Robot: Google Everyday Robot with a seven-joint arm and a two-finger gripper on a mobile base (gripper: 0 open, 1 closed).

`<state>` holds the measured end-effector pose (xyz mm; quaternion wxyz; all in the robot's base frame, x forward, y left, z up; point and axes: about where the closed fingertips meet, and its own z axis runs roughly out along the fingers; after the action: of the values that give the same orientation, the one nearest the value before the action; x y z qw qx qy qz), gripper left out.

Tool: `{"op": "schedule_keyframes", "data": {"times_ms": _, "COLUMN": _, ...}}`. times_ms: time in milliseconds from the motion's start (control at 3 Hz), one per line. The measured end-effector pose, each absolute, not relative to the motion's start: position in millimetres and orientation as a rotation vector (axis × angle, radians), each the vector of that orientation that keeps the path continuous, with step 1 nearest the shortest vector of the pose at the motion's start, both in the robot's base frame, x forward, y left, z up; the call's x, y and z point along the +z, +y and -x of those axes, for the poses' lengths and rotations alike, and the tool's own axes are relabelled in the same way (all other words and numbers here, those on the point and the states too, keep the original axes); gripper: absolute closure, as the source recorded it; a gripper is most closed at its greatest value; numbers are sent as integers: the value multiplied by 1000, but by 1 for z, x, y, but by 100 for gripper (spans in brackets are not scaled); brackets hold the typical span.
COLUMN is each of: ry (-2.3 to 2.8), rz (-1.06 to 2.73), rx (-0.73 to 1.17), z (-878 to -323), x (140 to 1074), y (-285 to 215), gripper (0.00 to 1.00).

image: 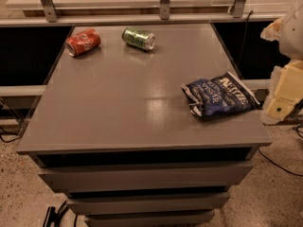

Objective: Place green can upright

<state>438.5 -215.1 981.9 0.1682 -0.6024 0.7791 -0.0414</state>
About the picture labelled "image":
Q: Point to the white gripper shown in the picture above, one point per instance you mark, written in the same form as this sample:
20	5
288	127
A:
294	37

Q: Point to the green soda can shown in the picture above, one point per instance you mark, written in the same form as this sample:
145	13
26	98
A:
139	38

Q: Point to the red soda can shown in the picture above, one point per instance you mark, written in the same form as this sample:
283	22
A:
82	42

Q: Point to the blue chip bag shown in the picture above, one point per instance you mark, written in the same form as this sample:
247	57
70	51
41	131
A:
224	94

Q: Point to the grey drawer cabinet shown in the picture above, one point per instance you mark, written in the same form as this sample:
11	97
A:
113	132

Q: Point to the black device on floor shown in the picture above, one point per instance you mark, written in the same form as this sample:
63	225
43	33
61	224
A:
53	216

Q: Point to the metal railing frame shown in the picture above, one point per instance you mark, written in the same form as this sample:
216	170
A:
16	13

